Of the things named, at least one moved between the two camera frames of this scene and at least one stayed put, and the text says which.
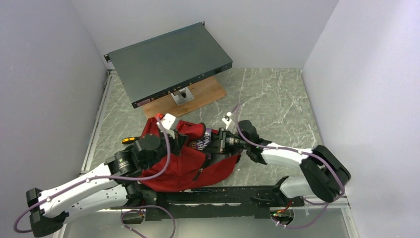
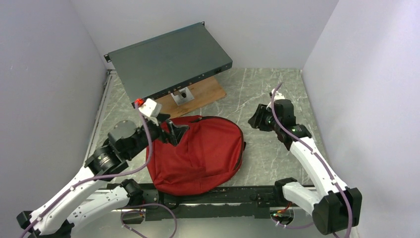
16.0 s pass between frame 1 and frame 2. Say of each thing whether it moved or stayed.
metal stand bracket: stayed
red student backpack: moved
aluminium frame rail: stayed
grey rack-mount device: stayed
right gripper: moved
